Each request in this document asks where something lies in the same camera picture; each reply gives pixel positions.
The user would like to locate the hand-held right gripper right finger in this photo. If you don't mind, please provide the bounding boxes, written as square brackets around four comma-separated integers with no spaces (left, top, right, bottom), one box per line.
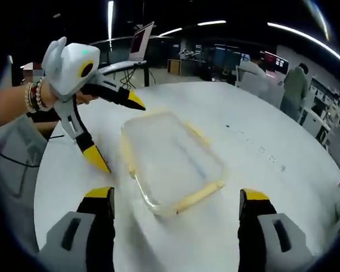
[237,188,314,272]

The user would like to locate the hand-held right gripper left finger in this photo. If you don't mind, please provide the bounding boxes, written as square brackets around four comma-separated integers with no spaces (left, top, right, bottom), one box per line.
[37,186,116,272]

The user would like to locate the person's left hand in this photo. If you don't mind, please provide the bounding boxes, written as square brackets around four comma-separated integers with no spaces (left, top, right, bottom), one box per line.
[41,76,96,111]

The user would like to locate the white open laptop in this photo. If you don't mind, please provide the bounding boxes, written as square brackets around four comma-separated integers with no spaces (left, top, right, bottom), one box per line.
[128,20,155,65]

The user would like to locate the wooden cabinet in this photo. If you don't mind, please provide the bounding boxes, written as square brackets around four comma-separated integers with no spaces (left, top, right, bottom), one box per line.
[167,58,181,75]

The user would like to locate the white ceiling light strip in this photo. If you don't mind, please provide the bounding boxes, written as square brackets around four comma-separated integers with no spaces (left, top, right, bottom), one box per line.
[267,22,340,72]
[107,0,114,41]
[197,19,227,27]
[158,27,182,37]

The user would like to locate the person's light grey clothing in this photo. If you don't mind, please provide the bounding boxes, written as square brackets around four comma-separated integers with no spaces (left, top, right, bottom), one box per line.
[0,113,49,201]

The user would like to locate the dark monitor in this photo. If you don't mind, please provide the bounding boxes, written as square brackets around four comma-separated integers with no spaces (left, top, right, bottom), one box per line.
[214,44,242,72]

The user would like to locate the white storage shelf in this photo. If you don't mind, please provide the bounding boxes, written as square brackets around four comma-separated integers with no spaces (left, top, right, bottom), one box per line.
[311,75,340,144]

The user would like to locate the red-lit monitor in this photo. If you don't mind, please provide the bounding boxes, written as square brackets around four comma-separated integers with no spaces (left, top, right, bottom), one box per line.
[260,50,290,75]

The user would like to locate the black laptop cables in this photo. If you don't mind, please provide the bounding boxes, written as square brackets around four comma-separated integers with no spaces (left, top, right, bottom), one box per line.
[119,67,138,89]

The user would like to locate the stack of beaded bracelets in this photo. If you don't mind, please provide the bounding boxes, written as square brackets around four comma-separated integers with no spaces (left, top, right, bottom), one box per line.
[24,76,54,114]

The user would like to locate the thin black cable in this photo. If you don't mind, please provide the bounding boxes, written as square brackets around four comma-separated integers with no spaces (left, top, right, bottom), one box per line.
[0,134,66,171]

